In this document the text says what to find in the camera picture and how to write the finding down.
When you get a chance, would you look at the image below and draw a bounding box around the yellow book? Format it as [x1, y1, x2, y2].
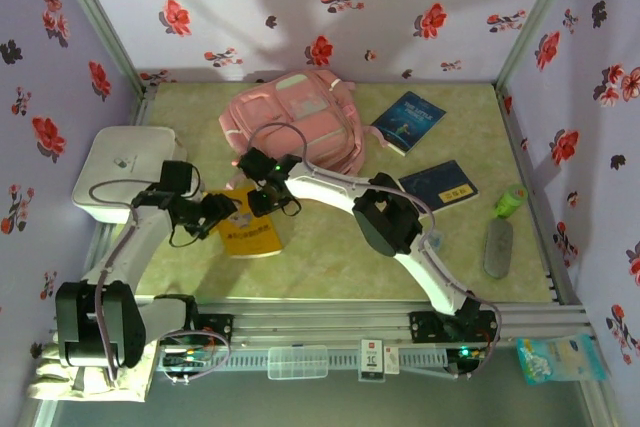
[206, 186, 284, 260]

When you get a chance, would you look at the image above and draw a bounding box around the green bottle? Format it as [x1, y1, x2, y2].
[494, 184, 530, 219]

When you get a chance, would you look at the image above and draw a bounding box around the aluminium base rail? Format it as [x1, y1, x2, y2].
[52, 299, 589, 348]

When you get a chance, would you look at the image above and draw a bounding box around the aluminium corner post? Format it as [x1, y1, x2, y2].
[494, 0, 586, 91]
[47, 0, 151, 103]

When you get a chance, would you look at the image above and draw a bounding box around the blue Little Prince book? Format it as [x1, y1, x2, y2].
[370, 91, 448, 157]

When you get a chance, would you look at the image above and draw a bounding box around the black white card package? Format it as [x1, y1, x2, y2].
[359, 339, 385, 382]

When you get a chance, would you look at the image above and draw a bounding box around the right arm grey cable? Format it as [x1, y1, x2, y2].
[246, 121, 503, 381]

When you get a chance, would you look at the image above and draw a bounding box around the small white package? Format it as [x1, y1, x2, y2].
[383, 345, 401, 376]

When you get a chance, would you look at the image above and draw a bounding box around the dark blue yellow-label notebook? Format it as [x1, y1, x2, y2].
[398, 160, 480, 215]

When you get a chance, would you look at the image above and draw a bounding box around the grey pencil case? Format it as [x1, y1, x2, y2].
[482, 218, 515, 280]

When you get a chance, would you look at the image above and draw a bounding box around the left arm grey cable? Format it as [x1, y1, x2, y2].
[89, 180, 232, 386]

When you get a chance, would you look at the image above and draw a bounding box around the clear plastic organizer box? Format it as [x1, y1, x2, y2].
[267, 345, 329, 381]

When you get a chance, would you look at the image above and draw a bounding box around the grey slotted cable duct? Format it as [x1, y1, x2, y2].
[159, 348, 451, 372]

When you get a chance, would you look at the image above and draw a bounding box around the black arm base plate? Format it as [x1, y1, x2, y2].
[408, 310, 501, 344]
[146, 312, 235, 348]

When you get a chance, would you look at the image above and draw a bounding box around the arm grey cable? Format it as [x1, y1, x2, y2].
[246, 121, 503, 381]
[89, 180, 232, 386]

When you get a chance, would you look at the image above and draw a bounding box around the pink student backpack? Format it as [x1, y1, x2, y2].
[218, 70, 389, 191]

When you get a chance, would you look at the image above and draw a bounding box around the blue plastic snack bag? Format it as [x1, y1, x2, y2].
[516, 334, 609, 387]

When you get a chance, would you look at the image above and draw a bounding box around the white lidded storage box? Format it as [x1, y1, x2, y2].
[71, 125, 189, 224]

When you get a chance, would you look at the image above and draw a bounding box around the white fabric work glove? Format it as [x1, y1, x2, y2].
[27, 344, 161, 403]

